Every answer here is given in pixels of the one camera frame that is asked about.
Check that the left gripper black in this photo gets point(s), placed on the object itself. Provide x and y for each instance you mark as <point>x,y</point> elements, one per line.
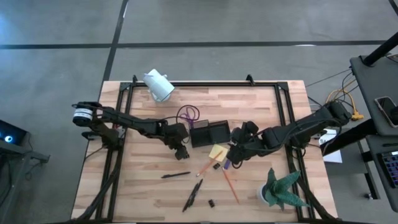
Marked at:
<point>177,133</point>

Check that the dark grey equipment cart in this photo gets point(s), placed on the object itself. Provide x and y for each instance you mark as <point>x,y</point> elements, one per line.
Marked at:
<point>12,149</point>

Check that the plain black pen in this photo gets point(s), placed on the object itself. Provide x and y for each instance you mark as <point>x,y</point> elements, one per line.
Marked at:
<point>175,175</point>

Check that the green plant in white pot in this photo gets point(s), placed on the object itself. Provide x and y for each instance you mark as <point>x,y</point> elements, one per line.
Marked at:
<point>280,189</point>

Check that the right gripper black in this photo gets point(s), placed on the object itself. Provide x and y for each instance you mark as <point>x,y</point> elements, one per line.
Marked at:
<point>245,143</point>

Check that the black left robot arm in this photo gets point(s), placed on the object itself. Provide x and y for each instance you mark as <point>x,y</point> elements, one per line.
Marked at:
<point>130,123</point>

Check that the black pen white scale print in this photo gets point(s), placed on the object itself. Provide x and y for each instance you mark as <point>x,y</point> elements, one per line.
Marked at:
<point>196,191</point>
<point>189,199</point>

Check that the blue eraser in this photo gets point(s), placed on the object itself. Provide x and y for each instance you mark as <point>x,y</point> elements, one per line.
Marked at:
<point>227,165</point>

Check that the backlit keyboard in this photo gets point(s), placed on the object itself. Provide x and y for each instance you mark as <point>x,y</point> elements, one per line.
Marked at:
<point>390,168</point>

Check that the black computer tower blue light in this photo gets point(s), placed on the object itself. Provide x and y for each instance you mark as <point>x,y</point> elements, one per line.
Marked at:
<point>9,132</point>

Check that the black mesh desk organizer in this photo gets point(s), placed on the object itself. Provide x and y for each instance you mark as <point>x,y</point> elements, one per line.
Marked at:
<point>214,133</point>

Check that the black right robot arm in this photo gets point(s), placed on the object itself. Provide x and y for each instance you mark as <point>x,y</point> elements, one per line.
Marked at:
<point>311,124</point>

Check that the yellow sticky note pad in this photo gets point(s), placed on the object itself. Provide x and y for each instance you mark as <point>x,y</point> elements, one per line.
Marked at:
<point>215,151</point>

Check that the grey side desk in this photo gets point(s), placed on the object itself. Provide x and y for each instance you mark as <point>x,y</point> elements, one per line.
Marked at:
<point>367,87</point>

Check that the white paper sheet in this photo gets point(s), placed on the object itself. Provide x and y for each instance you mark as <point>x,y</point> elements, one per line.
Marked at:
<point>332,155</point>

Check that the black smartphone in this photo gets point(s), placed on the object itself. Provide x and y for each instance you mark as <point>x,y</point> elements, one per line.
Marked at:
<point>385,109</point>

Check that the black aluminium table frame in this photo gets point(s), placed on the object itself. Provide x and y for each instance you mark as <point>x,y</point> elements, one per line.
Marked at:
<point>202,84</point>

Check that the black round pole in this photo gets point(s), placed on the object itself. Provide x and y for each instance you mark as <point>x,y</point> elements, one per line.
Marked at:
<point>381,51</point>

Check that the dark grey keyboard desk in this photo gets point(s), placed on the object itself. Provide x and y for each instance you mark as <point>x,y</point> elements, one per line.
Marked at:
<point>373,144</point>

